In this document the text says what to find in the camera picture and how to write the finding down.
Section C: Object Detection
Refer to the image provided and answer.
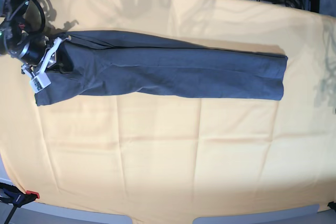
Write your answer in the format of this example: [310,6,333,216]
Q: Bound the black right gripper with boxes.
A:
[10,35,72,73]

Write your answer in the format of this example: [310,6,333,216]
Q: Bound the blue-grey T-shirt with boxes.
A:
[35,30,288,106]

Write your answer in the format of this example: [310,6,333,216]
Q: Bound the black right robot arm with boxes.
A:
[1,0,74,74]

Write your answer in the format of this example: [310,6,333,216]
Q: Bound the yellow table cloth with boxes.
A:
[1,0,335,223]

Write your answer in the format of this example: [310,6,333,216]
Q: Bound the blue red-tipped clamp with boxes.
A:
[1,183,40,224]

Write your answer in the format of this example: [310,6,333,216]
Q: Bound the grey plastic plate left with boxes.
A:
[12,203,132,224]

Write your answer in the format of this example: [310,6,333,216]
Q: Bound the grey plastic plate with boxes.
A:
[12,203,132,224]
[193,204,320,224]

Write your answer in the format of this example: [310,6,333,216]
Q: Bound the grey plastic plate right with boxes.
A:
[193,204,320,224]

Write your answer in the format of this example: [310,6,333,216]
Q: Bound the black clamp right edge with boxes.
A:
[328,201,336,211]

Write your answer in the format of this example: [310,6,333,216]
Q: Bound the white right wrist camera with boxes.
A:
[21,36,71,94]

